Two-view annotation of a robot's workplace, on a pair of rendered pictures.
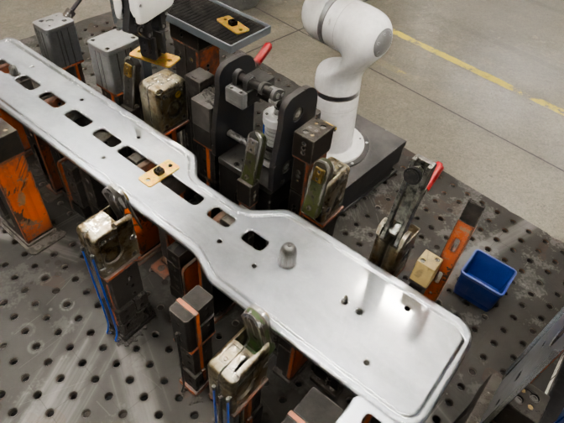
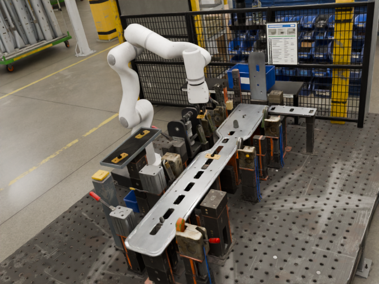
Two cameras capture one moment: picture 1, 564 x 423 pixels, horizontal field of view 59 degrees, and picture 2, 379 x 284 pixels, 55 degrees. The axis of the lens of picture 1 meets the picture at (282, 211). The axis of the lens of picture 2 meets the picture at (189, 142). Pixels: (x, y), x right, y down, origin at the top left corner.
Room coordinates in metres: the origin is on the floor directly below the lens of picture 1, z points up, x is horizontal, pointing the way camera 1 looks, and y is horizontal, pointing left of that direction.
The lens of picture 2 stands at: (0.89, 1.93, 2.07)
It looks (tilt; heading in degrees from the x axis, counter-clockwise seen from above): 30 degrees down; 269
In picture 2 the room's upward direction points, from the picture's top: 10 degrees counter-clockwise
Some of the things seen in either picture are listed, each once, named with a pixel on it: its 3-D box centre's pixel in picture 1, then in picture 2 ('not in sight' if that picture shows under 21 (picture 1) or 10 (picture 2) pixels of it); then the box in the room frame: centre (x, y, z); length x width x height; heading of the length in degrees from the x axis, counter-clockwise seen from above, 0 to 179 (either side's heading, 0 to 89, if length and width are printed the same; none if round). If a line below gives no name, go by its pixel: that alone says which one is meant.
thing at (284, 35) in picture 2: not in sight; (282, 43); (0.08, -0.52, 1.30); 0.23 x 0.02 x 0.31; 145
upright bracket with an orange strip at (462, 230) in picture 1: (430, 294); (228, 115); (0.55, -0.29, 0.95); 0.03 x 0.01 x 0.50; 55
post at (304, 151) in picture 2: not in sight; (310, 133); (0.08, -0.03, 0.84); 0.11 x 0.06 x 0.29; 145
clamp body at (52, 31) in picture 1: (70, 80); (129, 241); (1.21, 0.65, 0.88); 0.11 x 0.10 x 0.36; 145
